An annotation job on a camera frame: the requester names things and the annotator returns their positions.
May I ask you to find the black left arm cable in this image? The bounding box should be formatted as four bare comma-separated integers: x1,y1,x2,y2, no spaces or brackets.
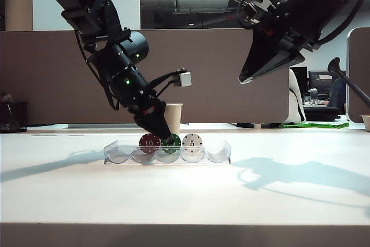
75,31,121,112

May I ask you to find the small black computer monitor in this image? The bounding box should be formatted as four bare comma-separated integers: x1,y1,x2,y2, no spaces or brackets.
308,70,336,89

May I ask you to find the green poker chip 20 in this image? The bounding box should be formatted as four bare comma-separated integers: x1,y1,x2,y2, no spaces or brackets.
160,133,182,155

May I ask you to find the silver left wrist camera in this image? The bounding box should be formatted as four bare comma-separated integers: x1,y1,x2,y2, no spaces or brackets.
150,68,193,97

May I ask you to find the white bag with black stripe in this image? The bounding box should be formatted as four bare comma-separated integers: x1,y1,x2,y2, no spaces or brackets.
284,69,307,125

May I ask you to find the large black monitor back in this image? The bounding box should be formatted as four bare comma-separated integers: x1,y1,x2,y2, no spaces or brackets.
290,67,309,97

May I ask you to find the clear plastic chip tray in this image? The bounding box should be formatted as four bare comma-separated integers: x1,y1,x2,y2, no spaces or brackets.
103,139,232,165

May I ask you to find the tan paper cup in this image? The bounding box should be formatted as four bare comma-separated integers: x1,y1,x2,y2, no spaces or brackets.
165,102,184,137

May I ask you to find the narrow brown desk partition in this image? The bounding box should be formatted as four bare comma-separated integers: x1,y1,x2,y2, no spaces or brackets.
346,27,370,123

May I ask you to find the white poker chip 5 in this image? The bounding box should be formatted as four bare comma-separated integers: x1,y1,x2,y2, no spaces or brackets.
182,132,204,155

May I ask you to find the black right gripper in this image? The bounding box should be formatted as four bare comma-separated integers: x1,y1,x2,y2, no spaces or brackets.
238,6,321,84

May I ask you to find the wide brown desk partition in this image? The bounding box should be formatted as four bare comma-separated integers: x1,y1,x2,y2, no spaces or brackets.
0,28,291,125

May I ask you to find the person in blue shirt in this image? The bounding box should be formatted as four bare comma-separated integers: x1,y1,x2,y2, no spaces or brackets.
328,78,347,108

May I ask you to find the red poker chip 10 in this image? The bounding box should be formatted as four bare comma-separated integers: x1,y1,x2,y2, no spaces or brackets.
139,132,161,155

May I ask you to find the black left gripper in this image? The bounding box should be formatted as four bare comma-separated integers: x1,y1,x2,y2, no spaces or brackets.
130,84,173,143

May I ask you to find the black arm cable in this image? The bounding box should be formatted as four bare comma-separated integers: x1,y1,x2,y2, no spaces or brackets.
313,0,367,50
75,31,121,112

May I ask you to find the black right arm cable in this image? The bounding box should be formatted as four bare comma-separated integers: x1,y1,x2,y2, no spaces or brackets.
313,0,367,50

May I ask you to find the green tape strip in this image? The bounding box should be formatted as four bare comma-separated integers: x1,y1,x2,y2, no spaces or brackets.
279,121,350,128

